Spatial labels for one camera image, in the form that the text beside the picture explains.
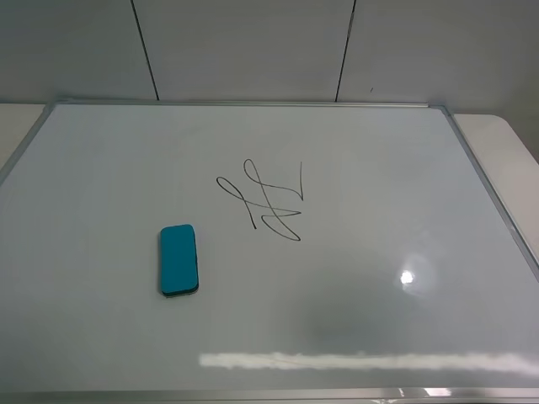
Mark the teal whiteboard eraser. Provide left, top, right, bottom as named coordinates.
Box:
left=159, top=224, right=199, bottom=298

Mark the white whiteboard with aluminium frame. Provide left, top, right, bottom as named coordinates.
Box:
left=1, top=99, right=538, bottom=403

